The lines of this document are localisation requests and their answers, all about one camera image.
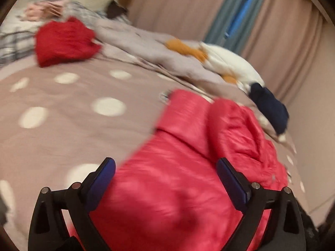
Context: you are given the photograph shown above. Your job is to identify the red down jacket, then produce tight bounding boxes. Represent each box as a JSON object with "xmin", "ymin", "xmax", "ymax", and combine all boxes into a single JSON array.
[{"xmin": 35, "ymin": 16, "xmax": 102, "ymax": 68}]

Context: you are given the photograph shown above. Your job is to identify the pink hooded down jacket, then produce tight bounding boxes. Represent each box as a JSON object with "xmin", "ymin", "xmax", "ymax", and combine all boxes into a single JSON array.
[{"xmin": 68, "ymin": 89, "xmax": 290, "ymax": 251}]

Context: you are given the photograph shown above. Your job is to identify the grey crumpled blanket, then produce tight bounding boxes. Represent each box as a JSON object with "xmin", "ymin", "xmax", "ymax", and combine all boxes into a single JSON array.
[{"xmin": 94, "ymin": 18, "xmax": 252, "ymax": 95}]

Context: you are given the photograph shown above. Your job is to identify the blue-grey sheer curtain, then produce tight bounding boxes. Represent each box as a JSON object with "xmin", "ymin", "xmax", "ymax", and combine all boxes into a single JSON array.
[{"xmin": 204, "ymin": 0, "xmax": 271, "ymax": 55}]

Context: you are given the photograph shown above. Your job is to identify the brown dotted duvet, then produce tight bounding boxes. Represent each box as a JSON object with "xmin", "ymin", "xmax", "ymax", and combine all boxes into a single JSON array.
[{"xmin": 0, "ymin": 58, "xmax": 307, "ymax": 251}]

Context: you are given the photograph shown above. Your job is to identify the plaid bed sheet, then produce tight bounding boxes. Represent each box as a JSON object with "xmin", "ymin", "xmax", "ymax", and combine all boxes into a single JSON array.
[{"xmin": 0, "ymin": 26, "xmax": 40, "ymax": 66}]

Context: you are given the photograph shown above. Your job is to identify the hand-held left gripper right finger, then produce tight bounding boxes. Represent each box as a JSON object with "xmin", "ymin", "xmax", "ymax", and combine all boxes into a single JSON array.
[{"xmin": 216, "ymin": 157, "xmax": 307, "ymax": 251}]

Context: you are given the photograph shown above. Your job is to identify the pink curtain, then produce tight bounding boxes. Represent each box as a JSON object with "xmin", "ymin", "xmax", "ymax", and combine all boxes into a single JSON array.
[
  {"xmin": 241, "ymin": 0, "xmax": 330, "ymax": 108},
  {"xmin": 126, "ymin": 0, "xmax": 238, "ymax": 36}
]

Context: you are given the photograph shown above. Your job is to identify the navy folded garment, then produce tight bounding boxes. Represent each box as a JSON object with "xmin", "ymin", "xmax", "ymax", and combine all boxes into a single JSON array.
[{"xmin": 249, "ymin": 82, "xmax": 290, "ymax": 135}]

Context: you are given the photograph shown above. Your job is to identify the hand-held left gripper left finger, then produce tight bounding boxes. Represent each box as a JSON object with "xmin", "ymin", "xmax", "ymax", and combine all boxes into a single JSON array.
[{"xmin": 27, "ymin": 157, "xmax": 116, "ymax": 251}]

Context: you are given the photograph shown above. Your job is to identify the dark cloth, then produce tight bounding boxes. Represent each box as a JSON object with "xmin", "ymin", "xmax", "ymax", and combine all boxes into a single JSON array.
[{"xmin": 298, "ymin": 201, "xmax": 330, "ymax": 251}]

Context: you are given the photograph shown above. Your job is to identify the white goose plush toy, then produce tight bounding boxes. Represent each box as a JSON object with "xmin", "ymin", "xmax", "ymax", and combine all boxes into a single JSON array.
[{"xmin": 165, "ymin": 39, "xmax": 265, "ymax": 95}]

